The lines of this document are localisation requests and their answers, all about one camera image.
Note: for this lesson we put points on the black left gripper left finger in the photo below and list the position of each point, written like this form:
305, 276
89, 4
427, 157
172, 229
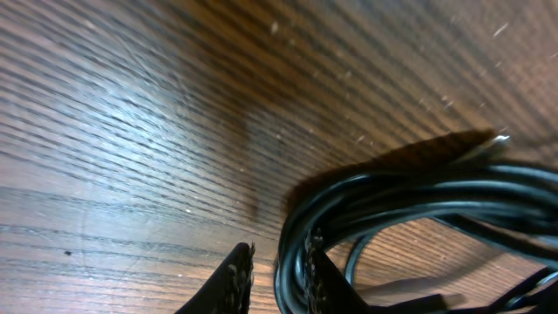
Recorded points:
227, 291

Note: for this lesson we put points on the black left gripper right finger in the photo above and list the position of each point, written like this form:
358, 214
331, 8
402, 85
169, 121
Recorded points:
327, 292

